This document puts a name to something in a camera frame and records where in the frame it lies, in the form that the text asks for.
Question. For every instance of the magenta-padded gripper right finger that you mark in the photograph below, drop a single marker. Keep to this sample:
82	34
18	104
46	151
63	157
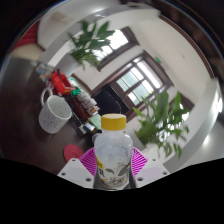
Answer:
150	171

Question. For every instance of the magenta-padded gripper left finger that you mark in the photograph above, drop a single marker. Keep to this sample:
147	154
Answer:
75	171

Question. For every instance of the clear bottle with yellow cap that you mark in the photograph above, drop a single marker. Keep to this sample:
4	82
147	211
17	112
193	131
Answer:
113	156

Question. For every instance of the flat round red coaster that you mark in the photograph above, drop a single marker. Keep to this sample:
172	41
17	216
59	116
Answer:
72	153

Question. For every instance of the large potted plant, white pot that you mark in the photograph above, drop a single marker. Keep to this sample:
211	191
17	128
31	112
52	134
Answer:
160	123

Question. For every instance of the green flat box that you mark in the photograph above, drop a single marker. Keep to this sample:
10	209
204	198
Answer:
95	121

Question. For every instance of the white speckled mug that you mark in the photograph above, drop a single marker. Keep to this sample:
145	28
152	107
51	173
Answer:
53	115

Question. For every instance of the narrow dark-framed window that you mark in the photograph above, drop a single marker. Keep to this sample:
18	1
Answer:
185	111

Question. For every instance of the black office chair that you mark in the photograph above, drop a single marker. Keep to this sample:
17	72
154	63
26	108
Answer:
108	101

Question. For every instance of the dark wooden double door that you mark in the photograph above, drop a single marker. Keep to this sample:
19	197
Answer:
140	83

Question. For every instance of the red plastic box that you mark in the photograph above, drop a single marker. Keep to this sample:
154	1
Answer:
61	83

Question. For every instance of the group of round stickers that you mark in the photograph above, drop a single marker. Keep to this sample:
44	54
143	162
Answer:
41	70

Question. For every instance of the green exit sign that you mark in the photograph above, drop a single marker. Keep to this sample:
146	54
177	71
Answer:
158	60

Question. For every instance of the small potted plant, white pot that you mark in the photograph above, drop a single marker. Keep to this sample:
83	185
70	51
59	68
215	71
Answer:
91	41

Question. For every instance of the wide dark-framed window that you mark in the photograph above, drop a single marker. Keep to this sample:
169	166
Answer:
118	41

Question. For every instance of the red carpeted stairs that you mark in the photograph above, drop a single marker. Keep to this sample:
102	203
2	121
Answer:
30	35

